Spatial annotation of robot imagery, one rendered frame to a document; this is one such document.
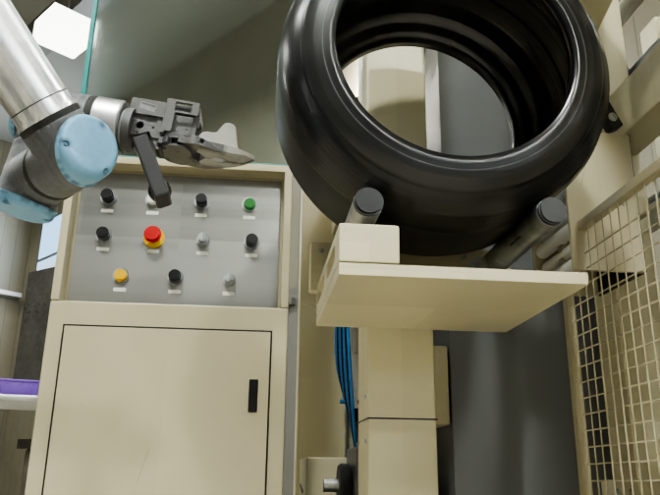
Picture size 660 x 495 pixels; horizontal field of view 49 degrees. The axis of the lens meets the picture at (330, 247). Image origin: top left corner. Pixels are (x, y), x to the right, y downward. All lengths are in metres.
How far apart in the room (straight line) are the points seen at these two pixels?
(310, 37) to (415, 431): 0.72
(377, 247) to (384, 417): 0.43
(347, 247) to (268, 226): 0.81
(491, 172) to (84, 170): 0.58
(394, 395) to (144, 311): 0.66
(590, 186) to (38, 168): 1.03
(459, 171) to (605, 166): 0.53
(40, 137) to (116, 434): 0.83
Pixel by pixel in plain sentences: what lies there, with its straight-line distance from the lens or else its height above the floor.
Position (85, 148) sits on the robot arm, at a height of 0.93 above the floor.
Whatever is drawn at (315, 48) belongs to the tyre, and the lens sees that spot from 1.16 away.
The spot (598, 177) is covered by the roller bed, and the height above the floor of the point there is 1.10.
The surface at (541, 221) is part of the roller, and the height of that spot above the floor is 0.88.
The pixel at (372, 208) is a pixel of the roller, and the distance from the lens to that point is 1.05.
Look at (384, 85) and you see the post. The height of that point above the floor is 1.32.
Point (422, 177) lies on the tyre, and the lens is 1.08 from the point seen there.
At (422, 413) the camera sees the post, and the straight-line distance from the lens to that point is 1.38.
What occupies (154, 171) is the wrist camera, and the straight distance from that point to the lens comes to 1.16.
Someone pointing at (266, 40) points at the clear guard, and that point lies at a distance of 2.05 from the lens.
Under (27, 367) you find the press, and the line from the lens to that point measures 7.53.
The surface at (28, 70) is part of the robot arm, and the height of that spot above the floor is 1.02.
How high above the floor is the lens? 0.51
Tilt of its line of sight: 18 degrees up
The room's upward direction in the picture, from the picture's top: 1 degrees clockwise
